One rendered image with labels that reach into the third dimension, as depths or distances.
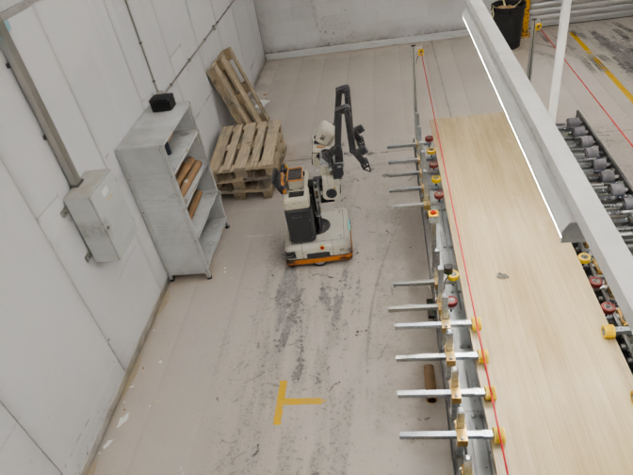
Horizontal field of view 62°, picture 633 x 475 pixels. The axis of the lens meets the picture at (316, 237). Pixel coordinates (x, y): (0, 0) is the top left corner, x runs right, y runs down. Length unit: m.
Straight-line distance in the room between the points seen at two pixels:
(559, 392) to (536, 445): 0.36
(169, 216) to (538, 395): 3.50
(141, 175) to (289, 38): 6.44
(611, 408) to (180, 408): 3.05
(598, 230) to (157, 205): 4.11
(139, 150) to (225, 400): 2.22
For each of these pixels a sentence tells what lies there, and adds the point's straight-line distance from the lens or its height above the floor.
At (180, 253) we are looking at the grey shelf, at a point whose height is 0.37.
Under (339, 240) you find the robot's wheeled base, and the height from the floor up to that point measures 0.28.
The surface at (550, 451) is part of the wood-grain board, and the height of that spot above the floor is 0.90.
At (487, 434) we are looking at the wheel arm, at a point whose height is 0.96.
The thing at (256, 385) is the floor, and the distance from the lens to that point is 4.50.
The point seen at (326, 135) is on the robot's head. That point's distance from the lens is 4.77.
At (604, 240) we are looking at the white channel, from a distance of 1.67.
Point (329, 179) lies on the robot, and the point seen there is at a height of 0.88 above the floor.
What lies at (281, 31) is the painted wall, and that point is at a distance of 10.87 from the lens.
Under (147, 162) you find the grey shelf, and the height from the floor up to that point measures 1.40.
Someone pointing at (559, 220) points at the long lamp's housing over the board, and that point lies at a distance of 1.90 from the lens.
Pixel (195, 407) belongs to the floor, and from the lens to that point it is 4.55.
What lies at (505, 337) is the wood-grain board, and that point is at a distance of 3.44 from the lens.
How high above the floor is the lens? 3.48
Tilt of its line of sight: 37 degrees down
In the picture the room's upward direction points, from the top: 11 degrees counter-clockwise
